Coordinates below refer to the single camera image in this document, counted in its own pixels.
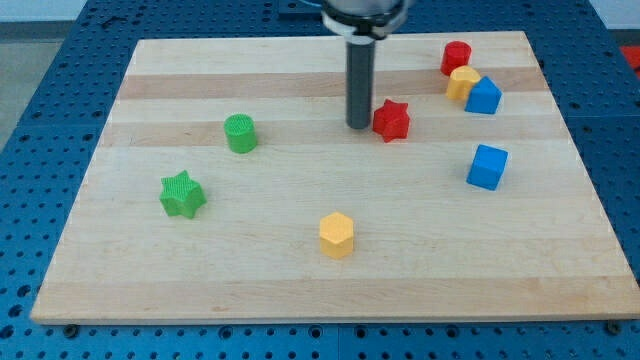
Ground yellow heart block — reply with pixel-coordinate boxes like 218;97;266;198
446;66;481;100

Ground yellow hexagon block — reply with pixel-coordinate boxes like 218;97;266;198
319;212;354;259

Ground red star block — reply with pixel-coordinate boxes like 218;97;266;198
372;99;411;143

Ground green star block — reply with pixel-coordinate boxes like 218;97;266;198
159;170;207;219

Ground blue triangle block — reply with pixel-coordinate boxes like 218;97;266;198
465;76;503;114

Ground wooden board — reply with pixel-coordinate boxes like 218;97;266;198
31;31;639;325

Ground blue cube block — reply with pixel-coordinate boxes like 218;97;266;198
466;144;509;191

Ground red cylinder block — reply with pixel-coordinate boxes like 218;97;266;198
440;41;472;76

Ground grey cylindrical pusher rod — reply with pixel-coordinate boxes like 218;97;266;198
346;42;375;130

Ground red object at right edge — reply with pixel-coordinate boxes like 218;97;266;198
620;45;640;78

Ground green cylinder block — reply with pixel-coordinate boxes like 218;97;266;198
224;114;257;154

